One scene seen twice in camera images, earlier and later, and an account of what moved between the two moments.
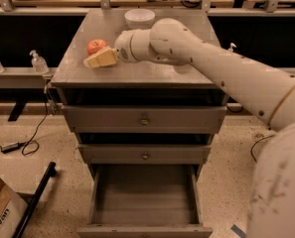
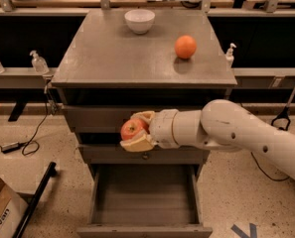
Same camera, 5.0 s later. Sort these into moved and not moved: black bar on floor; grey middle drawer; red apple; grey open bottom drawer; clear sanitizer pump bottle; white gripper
Moved: white gripper; red apple
Not moved: clear sanitizer pump bottle; grey open bottom drawer; grey middle drawer; black bar on floor
